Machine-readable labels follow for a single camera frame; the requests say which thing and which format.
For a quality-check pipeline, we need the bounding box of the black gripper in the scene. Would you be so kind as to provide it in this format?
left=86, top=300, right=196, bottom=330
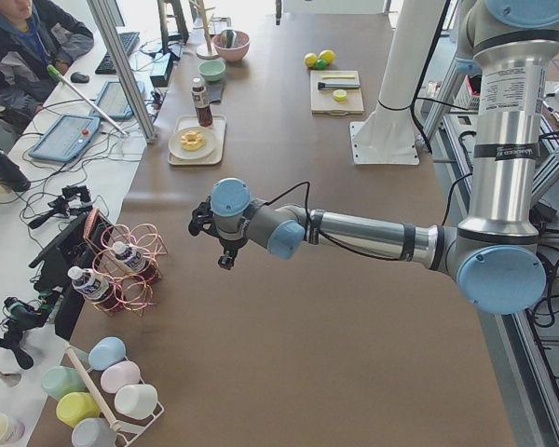
left=188, top=196, right=247, bottom=269

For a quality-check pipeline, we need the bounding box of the green plastic cup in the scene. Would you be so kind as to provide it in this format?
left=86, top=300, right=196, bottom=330
left=41, top=365, right=86, bottom=400

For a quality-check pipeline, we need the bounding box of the white plastic cup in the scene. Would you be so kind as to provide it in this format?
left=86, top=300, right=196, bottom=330
left=114, top=384, right=158, bottom=420

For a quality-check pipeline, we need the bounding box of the blue teach pendant tablet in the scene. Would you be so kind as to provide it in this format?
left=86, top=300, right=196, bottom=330
left=28, top=115, right=101, bottom=163

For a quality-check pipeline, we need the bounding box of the yellow plastic cup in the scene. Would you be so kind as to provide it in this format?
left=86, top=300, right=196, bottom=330
left=56, top=391, right=101, bottom=427

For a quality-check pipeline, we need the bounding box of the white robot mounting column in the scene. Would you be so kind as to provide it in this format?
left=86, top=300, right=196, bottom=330
left=350, top=0, right=448, bottom=166

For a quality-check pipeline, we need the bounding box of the blue plastic cup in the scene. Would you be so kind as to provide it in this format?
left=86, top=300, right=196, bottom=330
left=89, top=336, right=126, bottom=371

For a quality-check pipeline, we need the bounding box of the black keyboard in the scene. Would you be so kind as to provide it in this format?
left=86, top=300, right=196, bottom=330
left=94, top=31, right=142, bottom=76

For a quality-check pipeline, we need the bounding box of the pink ribbed bowl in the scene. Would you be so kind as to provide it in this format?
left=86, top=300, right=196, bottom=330
left=212, top=30, right=251, bottom=62

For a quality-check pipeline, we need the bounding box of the yellow glazed donut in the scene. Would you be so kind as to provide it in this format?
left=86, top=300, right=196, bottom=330
left=181, top=130, right=206, bottom=152

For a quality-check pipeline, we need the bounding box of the wooden cutting board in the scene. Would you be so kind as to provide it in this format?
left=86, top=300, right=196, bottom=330
left=310, top=70, right=364, bottom=115

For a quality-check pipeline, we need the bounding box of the grey plastic cup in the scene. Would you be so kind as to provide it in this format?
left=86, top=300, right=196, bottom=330
left=71, top=418, right=116, bottom=447

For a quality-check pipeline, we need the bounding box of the copper wire bottle rack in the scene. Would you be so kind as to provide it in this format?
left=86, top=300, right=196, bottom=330
left=83, top=210, right=168, bottom=316

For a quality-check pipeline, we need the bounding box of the wooden mug tree stand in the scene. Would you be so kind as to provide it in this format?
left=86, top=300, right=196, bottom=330
left=189, top=0, right=232, bottom=61

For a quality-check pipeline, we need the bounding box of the knife with black handle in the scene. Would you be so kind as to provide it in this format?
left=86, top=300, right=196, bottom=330
left=317, top=81, right=361, bottom=90

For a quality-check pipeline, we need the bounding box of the green lime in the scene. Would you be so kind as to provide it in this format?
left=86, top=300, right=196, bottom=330
left=313, top=59, right=329, bottom=70

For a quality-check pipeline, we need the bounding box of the white rectangular tray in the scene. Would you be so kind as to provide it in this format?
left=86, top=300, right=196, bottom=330
left=168, top=115, right=226, bottom=166

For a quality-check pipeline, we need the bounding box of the white cup rack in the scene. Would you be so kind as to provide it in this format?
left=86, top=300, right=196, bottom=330
left=64, top=343, right=165, bottom=446

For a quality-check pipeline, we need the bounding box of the black thermos bottle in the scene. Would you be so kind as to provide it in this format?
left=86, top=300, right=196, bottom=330
left=0, top=149, right=31, bottom=193

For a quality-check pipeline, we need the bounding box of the halved lime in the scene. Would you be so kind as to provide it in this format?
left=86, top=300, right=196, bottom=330
left=333, top=89, right=348, bottom=102

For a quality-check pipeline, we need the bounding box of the metal funnel scoop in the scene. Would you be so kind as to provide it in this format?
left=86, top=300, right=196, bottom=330
left=219, top=28, right=238, bottom=48

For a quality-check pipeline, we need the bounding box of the brown sauce bottle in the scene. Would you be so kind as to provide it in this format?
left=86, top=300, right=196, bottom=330
left=191, top=77, right=213, bottom=128

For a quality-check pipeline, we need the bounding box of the white round plate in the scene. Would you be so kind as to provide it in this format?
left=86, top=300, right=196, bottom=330
left=168, top=127, right=218, bottom=160

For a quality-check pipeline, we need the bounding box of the pink plastic cup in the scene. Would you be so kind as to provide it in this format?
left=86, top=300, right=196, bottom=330
left=100, top=360, right=141, bottom=394

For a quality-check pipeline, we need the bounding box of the black computer mouse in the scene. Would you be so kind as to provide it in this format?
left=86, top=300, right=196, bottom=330
left=70, top=72, right=90, bottom=84

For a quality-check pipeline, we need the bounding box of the seated person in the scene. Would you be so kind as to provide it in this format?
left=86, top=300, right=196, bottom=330
left=0, top=1, right=94, bottom=126

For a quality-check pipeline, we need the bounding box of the yellow lemon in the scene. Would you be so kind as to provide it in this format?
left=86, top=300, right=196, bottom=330
left=304, top=53, right=318, bottom=68
left=319, top=49, right=335, bottom=65

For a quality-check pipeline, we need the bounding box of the mint green bowl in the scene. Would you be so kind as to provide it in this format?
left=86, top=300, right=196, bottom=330
left=198, top=60, right=226, bottom=82

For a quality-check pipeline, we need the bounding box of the aluminium frame post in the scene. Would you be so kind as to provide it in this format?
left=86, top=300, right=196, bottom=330
left=88, top=0, right=157, bottom=143

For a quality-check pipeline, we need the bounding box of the bottle in rack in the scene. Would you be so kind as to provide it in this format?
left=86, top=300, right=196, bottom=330
left=67, top=265, right=122, bottom=313
left=112, top=241, right=160, bottom=284

